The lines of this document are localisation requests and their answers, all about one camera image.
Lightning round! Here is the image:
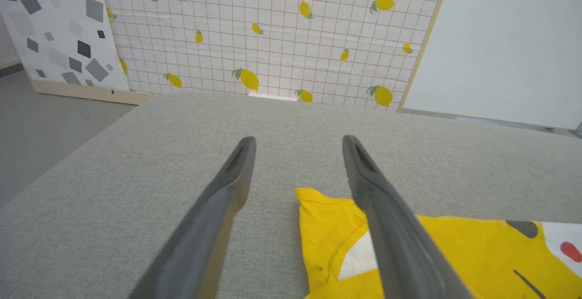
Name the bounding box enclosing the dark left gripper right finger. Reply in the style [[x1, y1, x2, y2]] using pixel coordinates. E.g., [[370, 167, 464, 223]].
[[341, 135, 474, 299]]

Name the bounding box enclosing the lemon print partition panel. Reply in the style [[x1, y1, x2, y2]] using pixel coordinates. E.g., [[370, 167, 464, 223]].
[[98, 0, 453, 113]]

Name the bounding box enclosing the grey terrazzo print panel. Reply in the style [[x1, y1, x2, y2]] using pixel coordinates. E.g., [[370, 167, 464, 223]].
[[0, 0, 151, 107]]

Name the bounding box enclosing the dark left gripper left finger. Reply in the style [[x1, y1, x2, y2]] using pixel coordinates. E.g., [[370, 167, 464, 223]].
[[127, 136, 258, 299]]

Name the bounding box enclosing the yellow printed t-shirt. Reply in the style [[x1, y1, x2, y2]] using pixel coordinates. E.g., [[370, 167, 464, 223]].
[[295, 187, 582, 299]]

